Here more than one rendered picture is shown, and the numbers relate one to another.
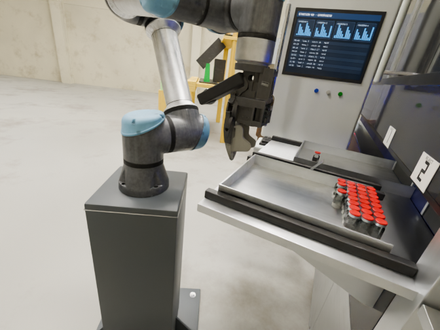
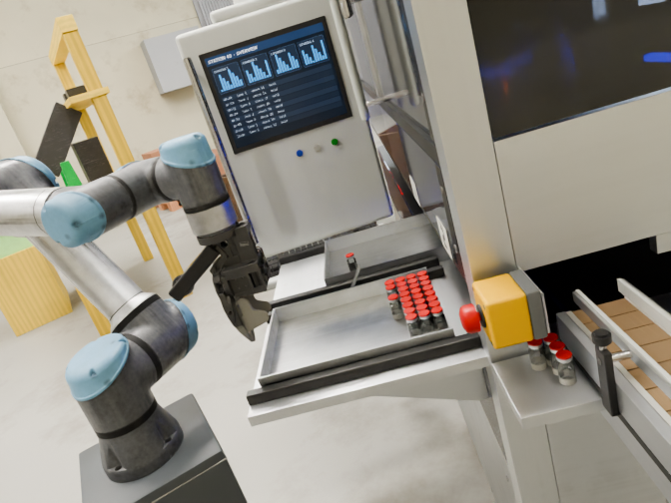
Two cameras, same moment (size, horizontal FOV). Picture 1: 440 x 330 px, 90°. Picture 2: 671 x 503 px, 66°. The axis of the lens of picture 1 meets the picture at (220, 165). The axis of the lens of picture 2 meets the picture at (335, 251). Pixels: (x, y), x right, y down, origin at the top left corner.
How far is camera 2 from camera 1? 0.42 m
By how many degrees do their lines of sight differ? 17
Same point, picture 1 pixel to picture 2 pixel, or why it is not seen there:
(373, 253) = (441, 346)
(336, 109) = (341, 164)
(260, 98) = (248, 259)
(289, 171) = (330, 304)
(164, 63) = (72, 263)
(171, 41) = not seen: hidden behind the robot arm
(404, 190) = not seen: hidden behind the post
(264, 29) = (213, 198)
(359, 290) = (466, 388)
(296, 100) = (281, 180)
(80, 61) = not seen: outside the picture
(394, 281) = (467, 359)
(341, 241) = (410, 353)
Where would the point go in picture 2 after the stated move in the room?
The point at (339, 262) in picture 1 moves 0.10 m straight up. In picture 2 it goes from (419, 374) to (404, 321)
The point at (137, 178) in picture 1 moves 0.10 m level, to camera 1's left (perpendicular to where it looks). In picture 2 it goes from (138, 445) to (81, 474)
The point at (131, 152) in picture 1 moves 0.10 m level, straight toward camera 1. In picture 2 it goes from (109, 415) to (135, 431)
